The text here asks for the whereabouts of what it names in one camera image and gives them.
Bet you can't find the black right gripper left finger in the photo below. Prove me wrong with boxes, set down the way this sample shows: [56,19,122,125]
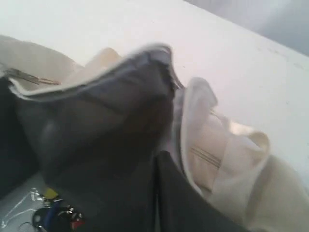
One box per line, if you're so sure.
[79,154,156,232]

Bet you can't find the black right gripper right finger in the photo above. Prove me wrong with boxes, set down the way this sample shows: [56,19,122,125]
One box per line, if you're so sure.
[156,151,246,232]

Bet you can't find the cream canvas bag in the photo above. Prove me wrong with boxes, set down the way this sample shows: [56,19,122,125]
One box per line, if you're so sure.
[0,36,309,232]

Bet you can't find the bunch of colourful key tags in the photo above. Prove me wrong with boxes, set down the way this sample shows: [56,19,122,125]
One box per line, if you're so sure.
[30,188,85,232]

